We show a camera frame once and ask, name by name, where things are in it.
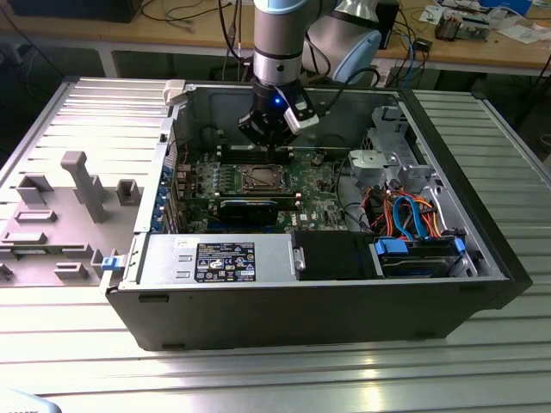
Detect thin black cable loop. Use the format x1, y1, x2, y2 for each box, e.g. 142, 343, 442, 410
335, 158, 372, 236

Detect silver drive cage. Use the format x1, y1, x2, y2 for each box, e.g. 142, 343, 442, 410
347, 105, 444, 194

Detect wooden desk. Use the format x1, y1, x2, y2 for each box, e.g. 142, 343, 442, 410
0, 0, 551, 78

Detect hard disk in blue carrier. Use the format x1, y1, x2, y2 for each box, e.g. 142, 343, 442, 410
368, 235, 468, 280

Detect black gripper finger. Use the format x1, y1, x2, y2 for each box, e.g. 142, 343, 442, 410
273, 126, 299, 163
237, 109, 276, 163

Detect silver power supply unit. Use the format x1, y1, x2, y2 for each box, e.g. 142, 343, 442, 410
137, 234, 298, 285

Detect blue data cable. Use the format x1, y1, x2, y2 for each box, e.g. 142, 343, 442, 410
393, 194, 431, 242

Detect RAM slot with white clips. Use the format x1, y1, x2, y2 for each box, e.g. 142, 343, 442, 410
217, 145, 294, 153
217, 154, 294, 162

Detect blue box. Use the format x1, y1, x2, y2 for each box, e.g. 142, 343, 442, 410
480, 0, 533, 14

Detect black drive bay block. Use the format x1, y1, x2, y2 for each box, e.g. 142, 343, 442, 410
291, 231, 375, 281

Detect electronic device with coil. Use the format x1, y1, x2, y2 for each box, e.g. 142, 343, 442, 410
434, 10, 492, 43

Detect white rounded object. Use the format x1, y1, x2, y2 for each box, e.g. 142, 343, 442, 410
0, 389, 57, 413

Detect green RAM stick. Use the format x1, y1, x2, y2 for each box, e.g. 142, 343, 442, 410
213, 191, 300, 206

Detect black box on desk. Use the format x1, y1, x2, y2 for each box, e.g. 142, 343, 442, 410
8, 0, 143, 23

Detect black graphics card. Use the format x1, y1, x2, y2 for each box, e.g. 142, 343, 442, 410
217, 198, 280, 228

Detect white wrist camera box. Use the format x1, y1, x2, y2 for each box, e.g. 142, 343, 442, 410
275, 85, 320, 135

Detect green motherboard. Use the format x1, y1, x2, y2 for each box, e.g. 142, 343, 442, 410
171, 148, 345, 236

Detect black PC case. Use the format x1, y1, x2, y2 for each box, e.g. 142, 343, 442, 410
104, 77, 534, 353

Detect grey parts rack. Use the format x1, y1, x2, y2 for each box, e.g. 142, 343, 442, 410
0, 150, 145, 288

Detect black camera cable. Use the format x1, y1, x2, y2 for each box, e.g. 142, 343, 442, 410
316, 67, 382, 120

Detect metal socket cover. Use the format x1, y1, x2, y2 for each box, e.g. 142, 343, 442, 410
243, 164, 288, 194

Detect white papers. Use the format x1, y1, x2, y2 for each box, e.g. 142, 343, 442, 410
494, 21, 551, 45

